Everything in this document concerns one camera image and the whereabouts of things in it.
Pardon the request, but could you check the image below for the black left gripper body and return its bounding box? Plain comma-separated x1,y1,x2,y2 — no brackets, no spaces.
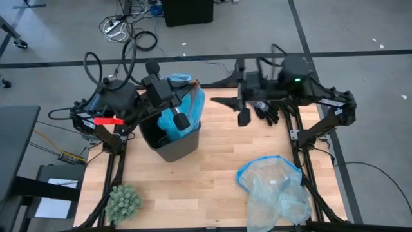
141,73,177,110

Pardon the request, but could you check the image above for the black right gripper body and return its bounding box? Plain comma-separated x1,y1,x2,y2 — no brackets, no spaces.
237,70,286,101

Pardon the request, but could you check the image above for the blue plastic trash bag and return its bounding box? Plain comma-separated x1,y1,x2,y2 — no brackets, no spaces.
156,73,206,142

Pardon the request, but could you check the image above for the dark grey trash bin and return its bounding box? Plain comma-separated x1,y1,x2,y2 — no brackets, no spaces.
138,108,201,163

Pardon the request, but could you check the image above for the clear blue-rimmed trash bag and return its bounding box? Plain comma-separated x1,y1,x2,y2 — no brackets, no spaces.
236,155,313,232

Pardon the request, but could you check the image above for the grey and black work glove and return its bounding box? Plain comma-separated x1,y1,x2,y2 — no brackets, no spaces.
254,100,280,126

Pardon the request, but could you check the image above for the red tape tag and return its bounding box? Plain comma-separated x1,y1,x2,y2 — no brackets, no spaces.
93,117,126,126

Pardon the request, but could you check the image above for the black box on floor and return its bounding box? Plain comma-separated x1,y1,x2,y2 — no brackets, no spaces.
160,0,215,28

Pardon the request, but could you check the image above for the white power strip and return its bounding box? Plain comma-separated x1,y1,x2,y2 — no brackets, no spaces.
103,17,127,35

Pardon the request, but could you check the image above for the small green artificial plant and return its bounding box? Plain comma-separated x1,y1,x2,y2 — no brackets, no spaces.
104,183,145,226

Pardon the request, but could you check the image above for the black chair caster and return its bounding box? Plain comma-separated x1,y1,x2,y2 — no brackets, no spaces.
12,38,28,50

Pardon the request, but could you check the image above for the white paper sheet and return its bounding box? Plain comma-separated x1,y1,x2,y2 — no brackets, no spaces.
34,178,79,220

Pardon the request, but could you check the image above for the dark grey desk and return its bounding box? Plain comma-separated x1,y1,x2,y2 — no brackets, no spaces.
0,105,41,202

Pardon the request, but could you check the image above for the coiled black cable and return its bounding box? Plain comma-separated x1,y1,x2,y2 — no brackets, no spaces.
133,30,158,52

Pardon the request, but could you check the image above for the black aluminium table frame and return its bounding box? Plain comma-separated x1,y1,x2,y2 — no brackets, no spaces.
75,82,350,232

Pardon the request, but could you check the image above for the long black floor cable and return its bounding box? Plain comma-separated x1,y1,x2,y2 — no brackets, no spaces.
333,160,412,215

